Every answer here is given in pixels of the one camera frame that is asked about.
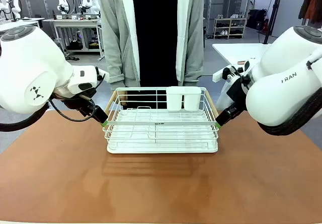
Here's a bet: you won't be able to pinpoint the hanging dark clothes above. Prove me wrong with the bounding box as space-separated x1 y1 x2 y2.
298 0 322 26

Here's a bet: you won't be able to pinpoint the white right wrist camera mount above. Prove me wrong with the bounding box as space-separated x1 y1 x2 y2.
212 64 244 83

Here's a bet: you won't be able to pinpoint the black tripod pole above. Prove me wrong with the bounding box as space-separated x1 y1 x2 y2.
262 0 285 45

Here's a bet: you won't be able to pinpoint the person's right forearm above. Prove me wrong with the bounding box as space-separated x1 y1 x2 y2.
100 17 126 84

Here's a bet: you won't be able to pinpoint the white wire dish rack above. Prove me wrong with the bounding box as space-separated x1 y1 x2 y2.
102 87 219 146

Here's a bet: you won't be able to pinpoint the black braided right cable sleeve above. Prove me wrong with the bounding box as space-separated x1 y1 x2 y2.
257 87 322 137

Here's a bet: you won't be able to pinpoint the white round-edged table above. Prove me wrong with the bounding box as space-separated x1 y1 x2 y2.
0 17 46 32

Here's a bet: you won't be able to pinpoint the white side table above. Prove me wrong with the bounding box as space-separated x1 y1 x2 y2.
212 42 273 66

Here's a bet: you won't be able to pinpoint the black braided left cable sleeve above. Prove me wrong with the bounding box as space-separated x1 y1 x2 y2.
0 102 49 133

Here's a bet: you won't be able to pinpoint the white workbench with legs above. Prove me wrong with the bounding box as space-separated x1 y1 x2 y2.
43 17 105 59

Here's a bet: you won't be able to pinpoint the wooden shoe shelf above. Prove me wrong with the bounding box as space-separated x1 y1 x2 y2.
213 17 249 40

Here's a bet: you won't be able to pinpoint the person in grey cardigan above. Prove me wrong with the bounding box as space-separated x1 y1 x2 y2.
99 0 205 88

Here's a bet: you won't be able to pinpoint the black bags pile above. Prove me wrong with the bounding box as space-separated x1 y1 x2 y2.
247 8 268 31

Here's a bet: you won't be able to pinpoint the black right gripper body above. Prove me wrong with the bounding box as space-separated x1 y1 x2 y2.
225 78 249 111

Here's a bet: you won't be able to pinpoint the white cutlery holder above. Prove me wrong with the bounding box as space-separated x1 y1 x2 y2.
166 86 202 112

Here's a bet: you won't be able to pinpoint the thin black cable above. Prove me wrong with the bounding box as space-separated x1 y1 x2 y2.
48 73 106 123

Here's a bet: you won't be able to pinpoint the black braided cable sleeve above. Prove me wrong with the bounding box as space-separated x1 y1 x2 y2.
0 102 49 133
257 87 322 137

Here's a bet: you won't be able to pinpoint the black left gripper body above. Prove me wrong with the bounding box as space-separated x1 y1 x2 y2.
64 90 98 116

